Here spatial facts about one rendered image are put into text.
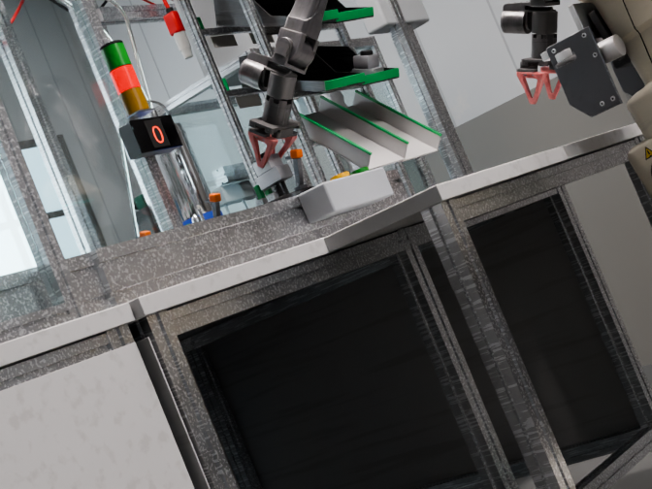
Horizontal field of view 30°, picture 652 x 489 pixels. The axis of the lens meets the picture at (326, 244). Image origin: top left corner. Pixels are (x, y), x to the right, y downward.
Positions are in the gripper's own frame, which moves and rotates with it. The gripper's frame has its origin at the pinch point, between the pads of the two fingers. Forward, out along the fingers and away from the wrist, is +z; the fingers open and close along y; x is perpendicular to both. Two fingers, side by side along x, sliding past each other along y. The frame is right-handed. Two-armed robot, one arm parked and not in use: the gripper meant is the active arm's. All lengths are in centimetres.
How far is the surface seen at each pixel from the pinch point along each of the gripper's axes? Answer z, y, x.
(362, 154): -2.4, -20.1, 10.7
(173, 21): 8, -107, -122
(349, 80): -15.2, -27.9, -1.2
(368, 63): -17.3, -39.3, -4.1
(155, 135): -3.6, 19.4, -15.1
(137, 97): -9.9, 19.8, -21.1
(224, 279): 0, 56, 35
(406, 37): 1, -165, -66
